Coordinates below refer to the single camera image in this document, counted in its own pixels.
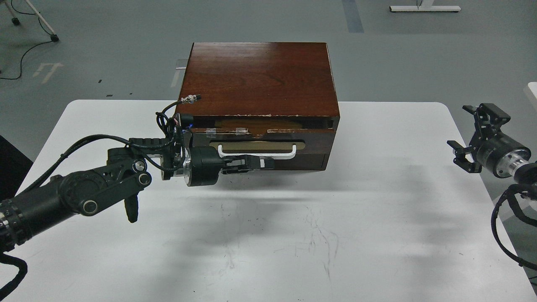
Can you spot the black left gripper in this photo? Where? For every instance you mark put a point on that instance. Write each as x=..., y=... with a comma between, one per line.
x=205, y=164

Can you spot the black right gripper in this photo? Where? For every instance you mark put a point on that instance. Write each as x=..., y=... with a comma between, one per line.
x=491, y=148

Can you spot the wooden drawer with white handle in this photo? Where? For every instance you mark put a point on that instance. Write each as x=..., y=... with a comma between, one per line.
x=291, y=138

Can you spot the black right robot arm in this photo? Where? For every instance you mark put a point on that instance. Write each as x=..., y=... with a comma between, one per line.
x=491, y=149

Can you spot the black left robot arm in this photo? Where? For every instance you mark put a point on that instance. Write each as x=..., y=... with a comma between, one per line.
x=52, y=199

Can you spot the dark wooden drawer cabinet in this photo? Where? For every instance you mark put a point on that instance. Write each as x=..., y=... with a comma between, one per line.
x=271, y=79

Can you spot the white table leg base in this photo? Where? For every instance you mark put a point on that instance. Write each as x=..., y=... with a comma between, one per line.
x=425, y=6

